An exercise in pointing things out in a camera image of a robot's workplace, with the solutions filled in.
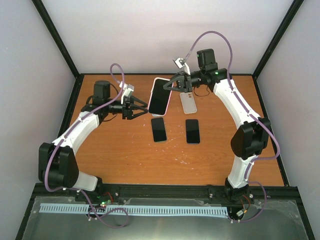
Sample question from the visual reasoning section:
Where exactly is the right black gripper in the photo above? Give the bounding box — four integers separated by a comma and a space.
162, 69, 204, 93

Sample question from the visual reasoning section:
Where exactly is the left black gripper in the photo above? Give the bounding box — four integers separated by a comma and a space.
105, 95, 148, 120

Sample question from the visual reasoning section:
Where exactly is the pink phone case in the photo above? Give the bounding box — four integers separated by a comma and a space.
147, 77, 173, 116

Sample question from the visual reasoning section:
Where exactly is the white translucent phone case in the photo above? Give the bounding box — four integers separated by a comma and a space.
179, 92, 197, 114

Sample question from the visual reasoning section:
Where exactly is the blue phone black screen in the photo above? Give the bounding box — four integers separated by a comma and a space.
185, 119, 200, 144

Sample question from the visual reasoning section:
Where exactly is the light blue phone case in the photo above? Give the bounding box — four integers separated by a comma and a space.
151, 113, 163, 117

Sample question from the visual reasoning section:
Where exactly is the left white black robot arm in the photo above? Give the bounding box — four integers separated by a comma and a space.
38, 80, 148, 202

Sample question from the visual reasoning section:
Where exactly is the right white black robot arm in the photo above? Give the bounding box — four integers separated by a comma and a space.
163, 49, 271, 203

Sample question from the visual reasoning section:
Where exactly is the metal front plate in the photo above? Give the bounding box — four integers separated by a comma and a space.
22, 197, 312, 240

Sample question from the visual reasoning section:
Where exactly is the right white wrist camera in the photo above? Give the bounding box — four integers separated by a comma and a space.
173, 57, 191, 75

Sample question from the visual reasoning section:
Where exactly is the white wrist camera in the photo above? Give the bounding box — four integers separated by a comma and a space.
119, 82, 135, 104
173, 57, 191, 75

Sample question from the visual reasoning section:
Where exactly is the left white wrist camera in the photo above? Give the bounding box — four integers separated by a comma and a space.
119, 82, 135, 104

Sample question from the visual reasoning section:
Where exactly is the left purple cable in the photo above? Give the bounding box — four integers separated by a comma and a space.
43, 63, 130, 229

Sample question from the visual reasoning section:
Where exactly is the purple cable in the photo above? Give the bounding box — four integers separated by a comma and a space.
186, 31, 281, 223
43, 63, 130, 229

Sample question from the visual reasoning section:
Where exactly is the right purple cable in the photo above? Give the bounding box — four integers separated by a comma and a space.
186, 31, 281, 223

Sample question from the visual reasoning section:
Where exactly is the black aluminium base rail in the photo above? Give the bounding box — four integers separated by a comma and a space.
31, 183, 302, 205

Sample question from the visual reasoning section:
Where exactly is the light blue cable duct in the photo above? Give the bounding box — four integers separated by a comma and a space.
38, 203, 228, 218

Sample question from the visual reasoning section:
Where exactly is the left black frame post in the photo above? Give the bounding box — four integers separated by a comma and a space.
31, 0, 81, 76

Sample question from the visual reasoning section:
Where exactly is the black frame post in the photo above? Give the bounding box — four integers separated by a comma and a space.
31, 0, 81, 76
252, 0, 305, 77

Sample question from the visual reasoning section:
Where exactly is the right black frame post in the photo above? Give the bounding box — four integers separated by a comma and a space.
252, 0, 305, 77

